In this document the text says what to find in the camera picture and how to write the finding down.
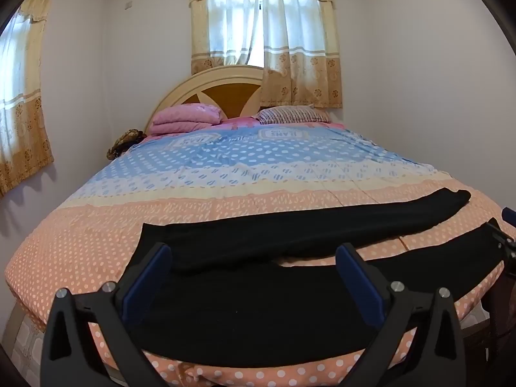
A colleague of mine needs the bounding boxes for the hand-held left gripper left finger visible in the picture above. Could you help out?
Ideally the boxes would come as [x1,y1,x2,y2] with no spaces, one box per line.
[40,243,174,387]

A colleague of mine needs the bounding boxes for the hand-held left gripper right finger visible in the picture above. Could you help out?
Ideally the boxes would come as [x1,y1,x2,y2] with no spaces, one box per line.
[334,243,468,387]

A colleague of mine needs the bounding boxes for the black pants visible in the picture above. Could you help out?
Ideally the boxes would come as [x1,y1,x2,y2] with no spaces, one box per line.
[125,187,504,369]

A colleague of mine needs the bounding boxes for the dark cloth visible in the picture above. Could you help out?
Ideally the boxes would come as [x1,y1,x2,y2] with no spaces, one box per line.
[479,278,516,357]

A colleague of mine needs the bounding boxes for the dotted pastel bedspread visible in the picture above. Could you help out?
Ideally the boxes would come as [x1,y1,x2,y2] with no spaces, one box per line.
[4,119,516,387]

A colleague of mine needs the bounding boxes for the brown patterned bundle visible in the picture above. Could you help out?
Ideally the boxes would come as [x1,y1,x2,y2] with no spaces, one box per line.
[106,128,146,160]

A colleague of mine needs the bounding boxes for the folded pink blanket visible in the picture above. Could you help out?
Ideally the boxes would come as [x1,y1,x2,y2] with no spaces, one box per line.
[146,103,225,137]

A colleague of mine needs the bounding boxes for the striped pillow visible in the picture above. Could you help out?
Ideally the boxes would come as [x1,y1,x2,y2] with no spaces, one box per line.
[256,105,332,125]

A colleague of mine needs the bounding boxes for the cream wooden bed headboard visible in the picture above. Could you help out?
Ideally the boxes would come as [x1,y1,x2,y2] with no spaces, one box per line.
[144,64,267,134]

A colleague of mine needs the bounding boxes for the beige floral window curtain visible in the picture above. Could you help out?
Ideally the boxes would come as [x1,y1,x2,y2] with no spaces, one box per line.
[259,0,344,109]
[189,0,265,76]
[0,0,59,198]

